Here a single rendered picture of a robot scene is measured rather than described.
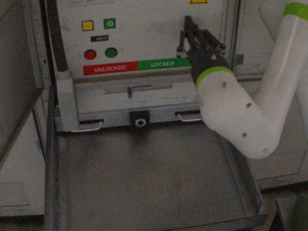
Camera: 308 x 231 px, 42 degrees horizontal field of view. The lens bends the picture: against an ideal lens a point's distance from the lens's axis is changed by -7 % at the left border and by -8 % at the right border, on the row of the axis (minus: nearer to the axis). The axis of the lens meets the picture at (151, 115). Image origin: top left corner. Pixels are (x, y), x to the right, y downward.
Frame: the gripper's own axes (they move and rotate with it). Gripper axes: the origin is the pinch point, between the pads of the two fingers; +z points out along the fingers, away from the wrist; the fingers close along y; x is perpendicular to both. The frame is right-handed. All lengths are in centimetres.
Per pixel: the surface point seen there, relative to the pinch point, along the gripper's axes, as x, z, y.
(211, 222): -38, -38, 0
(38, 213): -115, 28, -65
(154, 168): -38.3, -15.2, -12.0
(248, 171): -33.2, -25.6, 13.5
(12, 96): -28, 12, -56
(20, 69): -23, 21, -53
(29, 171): -82, 28, -62
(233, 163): -37.9, -17.6, 12.0
